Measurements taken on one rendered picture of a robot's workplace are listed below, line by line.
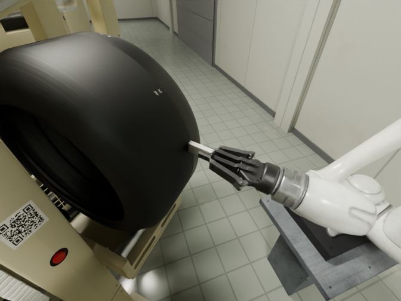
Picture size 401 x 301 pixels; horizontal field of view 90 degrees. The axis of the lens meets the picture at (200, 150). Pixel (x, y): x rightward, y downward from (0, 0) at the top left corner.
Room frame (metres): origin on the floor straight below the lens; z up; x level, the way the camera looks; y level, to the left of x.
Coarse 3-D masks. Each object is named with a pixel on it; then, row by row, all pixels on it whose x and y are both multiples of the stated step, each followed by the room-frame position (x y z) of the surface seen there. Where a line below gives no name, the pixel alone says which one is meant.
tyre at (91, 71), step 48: (48, 48) 0.44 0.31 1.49; (96, 48) 0.48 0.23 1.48; (0, 96) 0.39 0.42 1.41; (48, 96) 0.34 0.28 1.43; (96, 96) 0.35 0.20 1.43; (144, 96) 0.41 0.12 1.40; (48, 144) 0.59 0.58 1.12; (96, 144) 0.30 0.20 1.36; (144, 144) 0.32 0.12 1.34; (96, 192) 0.51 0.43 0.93; (144, 192) 0.28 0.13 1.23
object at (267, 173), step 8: (256, 160) 0.37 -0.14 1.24; (256, 168) 0.35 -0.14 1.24; (264, 168) 0.33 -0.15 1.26; (272, 168) 0.32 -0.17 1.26; (240, 176) 0.33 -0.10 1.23; (248, 176) 0.32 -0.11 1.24; (256, 176) 0.32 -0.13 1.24; (264, 176) 0.31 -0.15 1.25; (272, 176) 0.31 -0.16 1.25; (256, 184) 0.30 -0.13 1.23; (264, 184) 0.30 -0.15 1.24; (272, 184) 0.29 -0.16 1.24; (264, 192) 0.29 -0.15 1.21
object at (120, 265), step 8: (88, 240) 0.30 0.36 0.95; (96, 248) 0.27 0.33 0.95; (104, 248) 0.27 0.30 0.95; (96, 256) 0.26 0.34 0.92; (104, 256) 0.25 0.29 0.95; (112, 256) 0.25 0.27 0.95; (120, 256) 0.25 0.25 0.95; (104, 264) 0.26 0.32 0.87; (112, 264) 0.23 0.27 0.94; (120, 264) 0.23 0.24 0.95; (128, 264) 0.24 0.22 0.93; (120, 272) 0.23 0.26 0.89; (128, 272) 0.22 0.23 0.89
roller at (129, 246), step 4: (128, 232) 0.34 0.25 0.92; (132, 232) 0.34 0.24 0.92; (136, 232) 0.34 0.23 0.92; (140, 232) 0.35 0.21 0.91; (128, 236) 0.33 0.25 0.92; (132, 236) 0.33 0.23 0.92; (136, 236) 0.33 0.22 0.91; (140, 236) 0.34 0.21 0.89; (124, 240) 0.31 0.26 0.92; (128, 240) 0.31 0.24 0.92; (132, 240) 0.32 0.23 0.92; (136, 240) 0.32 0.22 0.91; (120, 244) 0.30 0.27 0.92; (124, 244) 0.30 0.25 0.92; (128, 244) 0.30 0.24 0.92; (132, 244) 0.31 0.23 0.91; (116, 248) 0.29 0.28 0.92; (120, 248) 0.29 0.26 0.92; (124, 248) 0.29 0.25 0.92; (128, 248) 0.29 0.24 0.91; (116, 252) 0.27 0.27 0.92; (120, 252) 0.27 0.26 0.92; (124, 252) 0.28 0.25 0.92; (128, 252) 0.28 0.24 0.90; (124, 256) 0.27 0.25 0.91
